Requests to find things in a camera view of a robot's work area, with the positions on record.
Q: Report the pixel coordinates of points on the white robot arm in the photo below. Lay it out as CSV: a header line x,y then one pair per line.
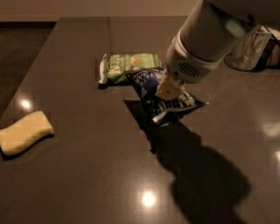
x,y
212,28

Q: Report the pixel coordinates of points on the wire mesh basket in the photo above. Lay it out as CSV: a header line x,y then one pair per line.
x,y
245,56

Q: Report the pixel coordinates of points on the yellow sponge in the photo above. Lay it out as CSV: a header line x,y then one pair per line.
x,y
19,136

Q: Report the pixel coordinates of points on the green jalapeno chip bag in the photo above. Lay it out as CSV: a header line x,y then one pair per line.
x,y
113,67

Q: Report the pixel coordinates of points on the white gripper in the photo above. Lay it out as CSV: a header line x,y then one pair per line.
x,y
184,64

